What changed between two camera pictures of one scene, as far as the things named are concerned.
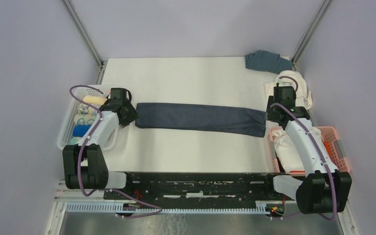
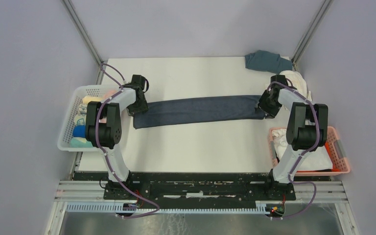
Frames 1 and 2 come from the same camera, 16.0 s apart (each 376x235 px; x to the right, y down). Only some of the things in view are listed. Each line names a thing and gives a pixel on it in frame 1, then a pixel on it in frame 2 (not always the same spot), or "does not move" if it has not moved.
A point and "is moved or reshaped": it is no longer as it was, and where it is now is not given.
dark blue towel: [238, 120] is moved or reshaped
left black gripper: [133, 115] -> [143, 108]
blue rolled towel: [80, 130] does not move
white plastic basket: [78, 93] does not move
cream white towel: [303, 97] does not move
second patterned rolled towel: [83, 119] does not move
